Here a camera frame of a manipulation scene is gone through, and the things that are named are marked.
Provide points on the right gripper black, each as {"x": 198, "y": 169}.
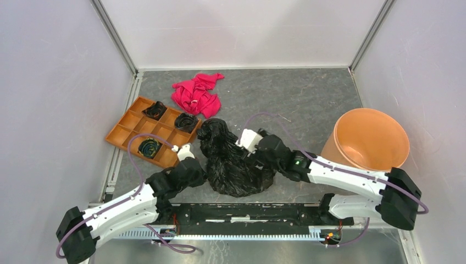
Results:
{"x": 253, "y": 159}

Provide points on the black plastic trash bag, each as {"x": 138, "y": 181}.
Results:
{"x": 227, "y": 171}

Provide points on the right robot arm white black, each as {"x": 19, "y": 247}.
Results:
{"x": 391, "y": 196}

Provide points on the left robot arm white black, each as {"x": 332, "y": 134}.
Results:
{"x": 80, "y": 233}

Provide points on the orange trash bin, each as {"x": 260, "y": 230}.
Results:
{"x": 368, "y": 139}

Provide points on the black bag roll middle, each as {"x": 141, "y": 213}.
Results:
{"x": 186, "y": 122}

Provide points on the black bag roll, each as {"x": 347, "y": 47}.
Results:
{"x": 186, "y": 122}
{"x": 149, "y": 148}
{"x": 155, "y": 111}

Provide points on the crumpled red cloth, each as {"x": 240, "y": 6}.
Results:
{"x": 194, "y": 97}

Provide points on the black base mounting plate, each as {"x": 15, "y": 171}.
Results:
{"x": 247, "y": 218}

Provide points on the black bag roll front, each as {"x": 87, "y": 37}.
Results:
{"x": 149, "y": 148}

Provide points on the black bag roll back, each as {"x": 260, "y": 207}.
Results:
{"x": 155, "y": 111}

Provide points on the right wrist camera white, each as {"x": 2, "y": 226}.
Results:
{"x": 248, "y": 140}

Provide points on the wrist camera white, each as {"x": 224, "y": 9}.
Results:
{"x": 183, "y": 152}
{"x": 248, "y": 140}

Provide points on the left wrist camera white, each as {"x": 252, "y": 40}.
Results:
{"x": 183, "y": 152}

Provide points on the white slotted cable duct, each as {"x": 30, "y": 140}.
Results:
{"x": 144, "y": 233}

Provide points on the right aluminium corner post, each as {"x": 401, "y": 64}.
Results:
{"x": 373, "y": 30}

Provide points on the aluminium corner post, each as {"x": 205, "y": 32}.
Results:
{"x": 113, "y": 33}
{"x": 373, "y": 30}

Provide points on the left aluminium corner post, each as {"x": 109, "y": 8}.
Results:
{"x": 113, "y": 33}

